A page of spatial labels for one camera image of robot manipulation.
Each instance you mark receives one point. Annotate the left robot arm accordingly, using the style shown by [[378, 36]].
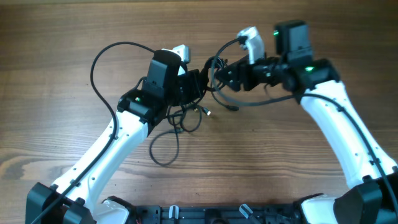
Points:
[[73, 197]]

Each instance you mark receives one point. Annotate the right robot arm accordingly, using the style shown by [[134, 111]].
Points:
[[371, 175]]

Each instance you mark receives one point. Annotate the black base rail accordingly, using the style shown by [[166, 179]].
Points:
[[243, 214]]

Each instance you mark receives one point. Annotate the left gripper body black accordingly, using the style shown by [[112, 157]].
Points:
[[189, 86]]

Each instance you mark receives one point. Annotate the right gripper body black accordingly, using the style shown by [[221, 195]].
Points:
[[252, 73]]

